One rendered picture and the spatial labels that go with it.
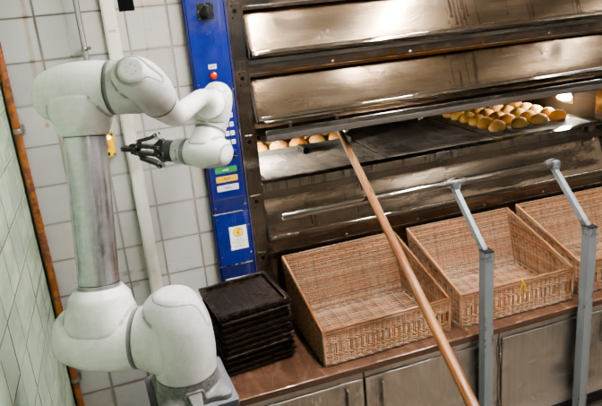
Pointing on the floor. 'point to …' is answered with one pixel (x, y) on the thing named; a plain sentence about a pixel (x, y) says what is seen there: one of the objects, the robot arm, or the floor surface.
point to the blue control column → (209, 33)
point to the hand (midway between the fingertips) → (131, 149)
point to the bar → (493, 271)
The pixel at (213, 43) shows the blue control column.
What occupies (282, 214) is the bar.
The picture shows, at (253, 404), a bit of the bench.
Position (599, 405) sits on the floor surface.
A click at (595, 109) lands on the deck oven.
